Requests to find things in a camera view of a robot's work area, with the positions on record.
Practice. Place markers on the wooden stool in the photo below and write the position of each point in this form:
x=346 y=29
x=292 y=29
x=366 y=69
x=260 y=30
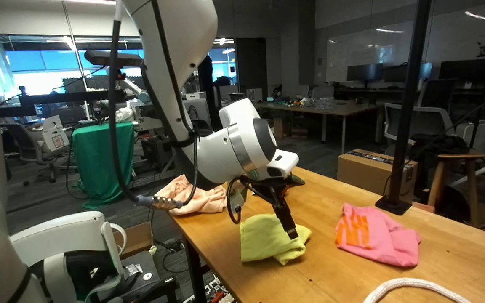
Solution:
x=454 y=190

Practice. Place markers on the background wooden desk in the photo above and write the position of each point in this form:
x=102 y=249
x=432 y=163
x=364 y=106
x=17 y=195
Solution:
x=342 y=110

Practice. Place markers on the black vertical pole stand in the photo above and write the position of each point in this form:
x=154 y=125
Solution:
x=393 y=201

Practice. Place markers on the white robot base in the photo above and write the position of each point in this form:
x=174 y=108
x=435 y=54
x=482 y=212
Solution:
x=66 y=259

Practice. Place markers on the cardboard box on floor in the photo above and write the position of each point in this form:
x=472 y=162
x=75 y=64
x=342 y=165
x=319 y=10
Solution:
x=373 y=170

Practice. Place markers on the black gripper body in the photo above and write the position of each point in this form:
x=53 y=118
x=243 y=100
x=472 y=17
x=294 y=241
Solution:
x=273 y=190

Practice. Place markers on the green draped cloth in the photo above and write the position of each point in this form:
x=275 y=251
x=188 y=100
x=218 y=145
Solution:
x=92 y=147

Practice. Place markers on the light pink garment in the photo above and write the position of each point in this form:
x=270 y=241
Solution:
x=201 y=201

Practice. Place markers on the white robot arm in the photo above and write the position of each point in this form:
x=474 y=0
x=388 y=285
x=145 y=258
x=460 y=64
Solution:
x=176 y=37

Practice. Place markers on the bright pink cloth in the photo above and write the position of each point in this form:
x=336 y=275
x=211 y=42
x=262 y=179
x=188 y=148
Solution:
x=373 y=234

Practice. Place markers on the yellow cloth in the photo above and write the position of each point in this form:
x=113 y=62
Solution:
x=263 y=238

